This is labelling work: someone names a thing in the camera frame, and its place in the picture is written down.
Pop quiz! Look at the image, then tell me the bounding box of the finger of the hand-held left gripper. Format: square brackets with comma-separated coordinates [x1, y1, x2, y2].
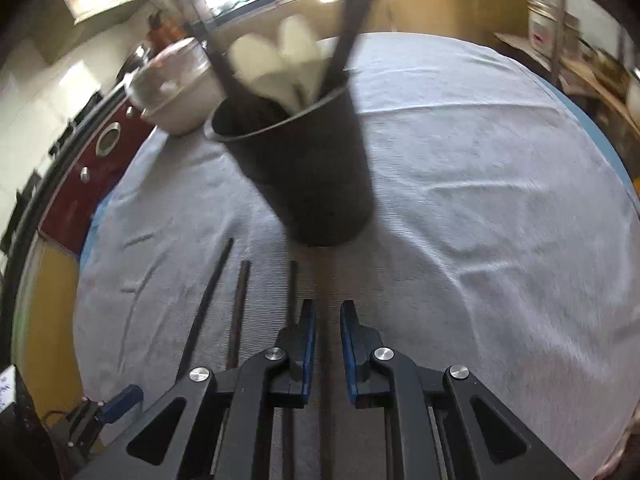
[65, 385, 144, 461]

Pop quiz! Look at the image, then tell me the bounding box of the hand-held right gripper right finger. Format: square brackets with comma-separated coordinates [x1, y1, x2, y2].
[341, 301, 583, 480]

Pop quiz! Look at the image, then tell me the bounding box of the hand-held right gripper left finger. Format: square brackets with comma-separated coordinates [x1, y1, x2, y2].
[75, 300, 317, 480]

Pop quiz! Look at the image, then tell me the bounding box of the dark chopstick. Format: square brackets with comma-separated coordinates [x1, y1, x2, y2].
[342, 0, 387, 76]
[281, 260, 300, 480]
[191, 20, 242, 105]
[175, 237, 236, 378]
[327, 0, 362, 88]
[226, 260, 252, 370]

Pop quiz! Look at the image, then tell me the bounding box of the dark grey utensil holder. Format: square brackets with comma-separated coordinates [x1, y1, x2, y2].
[204, 85, 377, 247]

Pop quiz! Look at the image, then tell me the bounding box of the grey tablecloth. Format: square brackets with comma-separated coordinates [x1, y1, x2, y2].
[72, 32, 640, 480]

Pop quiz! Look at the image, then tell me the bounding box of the maroon built-in oven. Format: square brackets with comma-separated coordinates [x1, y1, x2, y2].
[37, 120, 156, 256]

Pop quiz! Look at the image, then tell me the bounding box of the plastic-wrapped white pot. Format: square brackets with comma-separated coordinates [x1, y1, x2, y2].
[125, 37, 227, 137]

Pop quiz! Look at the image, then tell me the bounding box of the white spoon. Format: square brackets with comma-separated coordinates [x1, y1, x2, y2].
[229, 33, 287, 93]
[276, 14, 327, 111]

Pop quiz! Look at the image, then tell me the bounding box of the metal storage rack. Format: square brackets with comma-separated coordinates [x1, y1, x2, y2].
[494, 0, 640, 128]

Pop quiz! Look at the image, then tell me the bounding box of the white rice cooker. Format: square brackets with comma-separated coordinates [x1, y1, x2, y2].
[527, 0, 566, 52]

